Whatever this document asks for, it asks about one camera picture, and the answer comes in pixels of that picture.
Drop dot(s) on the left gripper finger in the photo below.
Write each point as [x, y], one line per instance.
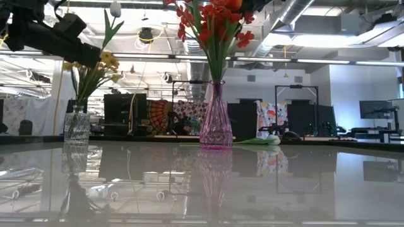
[82, 56]

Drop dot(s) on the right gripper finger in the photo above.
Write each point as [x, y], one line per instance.
[257, 3]

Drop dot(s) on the yellow artificial flower bunch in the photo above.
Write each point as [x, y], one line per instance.
[109, 60]
[67, 66]

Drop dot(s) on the orange artificial tulip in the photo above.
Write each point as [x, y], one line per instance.
[234, 4]

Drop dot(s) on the red artificial flower bunch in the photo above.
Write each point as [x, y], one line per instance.
[217, 19]

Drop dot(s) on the clear cut-glass vase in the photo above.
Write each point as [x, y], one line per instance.
[77, 126]

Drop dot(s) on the pink glass vase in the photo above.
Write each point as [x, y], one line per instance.
[216, 126]

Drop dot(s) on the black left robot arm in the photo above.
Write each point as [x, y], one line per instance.
[19, 12]

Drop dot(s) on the black background robot arm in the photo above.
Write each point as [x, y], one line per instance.
[290, 135]

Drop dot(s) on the black upright panel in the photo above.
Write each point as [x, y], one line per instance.
[70, 108]

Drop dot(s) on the long ceiling light bar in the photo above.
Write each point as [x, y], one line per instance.
[142, 56]

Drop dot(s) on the black cabinet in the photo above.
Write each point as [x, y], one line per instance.
[120, 110]
[244, 119]

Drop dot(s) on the white curtain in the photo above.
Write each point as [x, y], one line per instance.
[44, 116]

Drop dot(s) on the black chair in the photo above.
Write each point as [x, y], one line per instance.
[25, 127]

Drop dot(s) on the orange mandala cloth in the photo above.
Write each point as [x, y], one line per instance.
[159, 113]

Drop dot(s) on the white floral cloth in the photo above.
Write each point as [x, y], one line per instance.
[268, 116]

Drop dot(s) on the dotted floral cloth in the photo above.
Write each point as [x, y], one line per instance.
[186, 110]

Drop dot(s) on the black computer monitor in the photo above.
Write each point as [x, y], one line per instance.
[375, 109]

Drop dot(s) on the black desk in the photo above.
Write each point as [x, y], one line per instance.
[378, 134]

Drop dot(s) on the silver ventilation duct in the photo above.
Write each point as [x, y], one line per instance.
[284, 19]
[195, 72]

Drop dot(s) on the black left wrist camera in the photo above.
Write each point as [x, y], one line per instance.
[69, 25]

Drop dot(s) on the black ceiling dome camera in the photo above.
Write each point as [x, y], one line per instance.
[146, 34]

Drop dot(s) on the wall vent grille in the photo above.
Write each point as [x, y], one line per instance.
[251, 78]
[298, 79]

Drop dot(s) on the black aluminium table frame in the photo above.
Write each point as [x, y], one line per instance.
[126, 138]

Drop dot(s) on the black metal stand frame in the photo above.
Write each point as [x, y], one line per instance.
[276, 104]

